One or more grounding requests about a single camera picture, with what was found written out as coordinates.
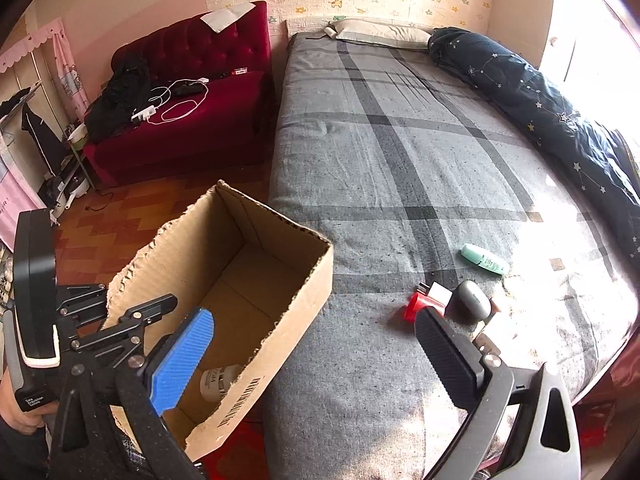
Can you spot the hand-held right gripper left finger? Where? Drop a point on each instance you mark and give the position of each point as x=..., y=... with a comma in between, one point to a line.
x=182, y=360

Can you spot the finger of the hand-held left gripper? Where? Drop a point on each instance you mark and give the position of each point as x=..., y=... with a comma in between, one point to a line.
x=82, y=300
x=145, y=310

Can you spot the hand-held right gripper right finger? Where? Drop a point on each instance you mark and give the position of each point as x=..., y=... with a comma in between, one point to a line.
x=445, y=355

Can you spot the red plastic cup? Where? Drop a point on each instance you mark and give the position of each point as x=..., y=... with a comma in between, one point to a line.
x=415, y=307

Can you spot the brown cardboard box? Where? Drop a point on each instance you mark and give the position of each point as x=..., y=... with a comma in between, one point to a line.
x=280, y=290

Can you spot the person's left hand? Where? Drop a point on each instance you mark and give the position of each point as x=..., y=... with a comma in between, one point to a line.
x=17, y=417

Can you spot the white labelled jar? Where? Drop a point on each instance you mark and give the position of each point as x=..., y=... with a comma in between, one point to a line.
x=220, y=382

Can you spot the grey oval case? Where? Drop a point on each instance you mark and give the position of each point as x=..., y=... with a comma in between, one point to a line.
x=467, y=300

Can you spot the mint green tube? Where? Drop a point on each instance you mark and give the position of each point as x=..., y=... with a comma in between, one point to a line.
x=484, y=258

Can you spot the black hanging garment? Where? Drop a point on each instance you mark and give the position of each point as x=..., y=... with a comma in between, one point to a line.
x=42, y=137

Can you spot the white bowl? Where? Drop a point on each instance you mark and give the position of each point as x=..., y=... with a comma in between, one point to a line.
x=78, y=133

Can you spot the bed with grey plaid sheet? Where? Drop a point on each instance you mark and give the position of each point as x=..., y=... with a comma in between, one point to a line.
x=400, y=170

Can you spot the red velvet sofa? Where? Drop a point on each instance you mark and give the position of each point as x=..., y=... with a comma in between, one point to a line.
x=215, y=130

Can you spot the white power strip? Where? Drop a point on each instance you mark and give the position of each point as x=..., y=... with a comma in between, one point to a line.
x=143, y=113

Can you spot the pink fabric wardrobe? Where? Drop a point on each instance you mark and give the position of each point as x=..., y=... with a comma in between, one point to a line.
x=45, y=85

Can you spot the black clothing pile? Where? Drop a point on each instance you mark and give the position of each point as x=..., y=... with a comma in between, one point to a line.
x=117, y=95

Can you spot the black pouch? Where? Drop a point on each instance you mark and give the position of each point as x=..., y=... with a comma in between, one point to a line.
x=189, y=88

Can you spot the small red white packet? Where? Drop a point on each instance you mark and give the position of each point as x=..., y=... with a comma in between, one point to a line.
x=239, y=71

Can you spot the dark blue star duvet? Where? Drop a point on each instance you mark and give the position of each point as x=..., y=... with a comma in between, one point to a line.
x=550, y=105

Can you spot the white paper sheet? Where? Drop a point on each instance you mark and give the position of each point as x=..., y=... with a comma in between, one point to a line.
x=227, y=16

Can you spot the beige pillow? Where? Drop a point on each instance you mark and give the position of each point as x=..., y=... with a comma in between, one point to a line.
x=380, y=32

